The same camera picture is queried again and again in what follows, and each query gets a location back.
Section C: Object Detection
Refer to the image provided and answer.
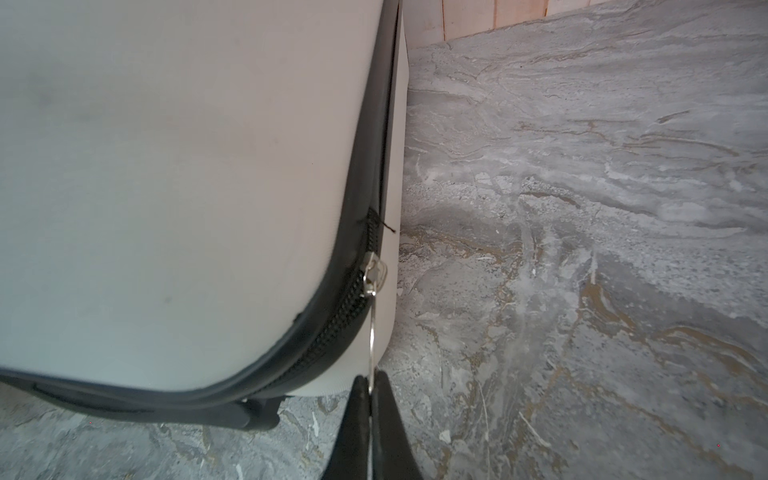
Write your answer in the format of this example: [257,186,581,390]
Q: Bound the white and black suitcase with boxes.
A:
[1,1,408,431]

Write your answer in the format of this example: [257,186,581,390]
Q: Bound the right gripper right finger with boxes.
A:
[370,370,424,480]

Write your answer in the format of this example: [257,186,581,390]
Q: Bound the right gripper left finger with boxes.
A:
[321,376,371,480]

